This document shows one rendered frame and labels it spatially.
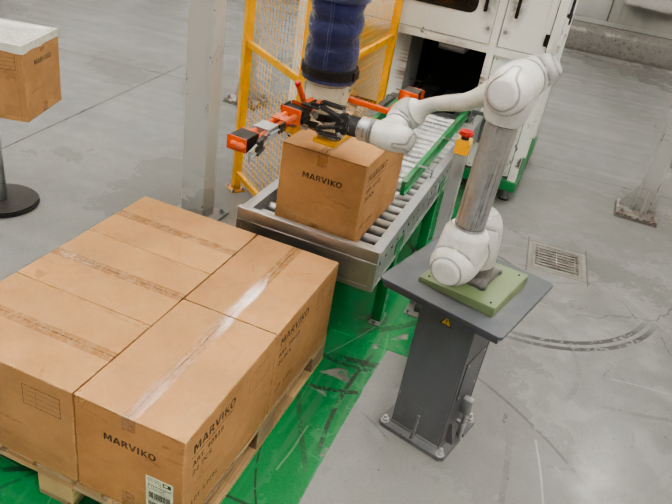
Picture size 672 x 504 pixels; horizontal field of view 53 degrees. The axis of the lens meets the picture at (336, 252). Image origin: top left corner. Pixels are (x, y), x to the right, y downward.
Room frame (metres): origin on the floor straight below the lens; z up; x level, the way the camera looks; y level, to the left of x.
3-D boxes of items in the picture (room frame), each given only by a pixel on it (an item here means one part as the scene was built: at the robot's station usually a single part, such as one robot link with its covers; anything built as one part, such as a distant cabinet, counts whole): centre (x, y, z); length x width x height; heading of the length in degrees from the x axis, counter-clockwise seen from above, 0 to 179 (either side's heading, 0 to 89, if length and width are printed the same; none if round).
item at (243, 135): (2.11, 0.37, 1.19); 0.08 x 0.07 x 0.05; 159
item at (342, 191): (2.99, 0.03, 0.75); 0.60 x 0.40 x 0.40; 162
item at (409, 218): (3.67, -0.51, 0.50); 2.31 x 0.05 x 0.19; 163
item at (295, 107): (2.44, 0.24, 1.20); 0.10 x 0.08 x 0.06; 69
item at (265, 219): (2.65, 0.14, 0.58); 0.70 x 0.03 x 0.06; 73
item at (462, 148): (3.05, -0.50, 0.50); 0.07 x 0.07 x 1.00; 73
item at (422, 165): (4.03, -0.56, 0.60); 1.60 x 0.10 x 0.09; 163
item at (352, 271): (2.65, 0.14, 0.47); 0.70 x 0.03 x 0.15; 73
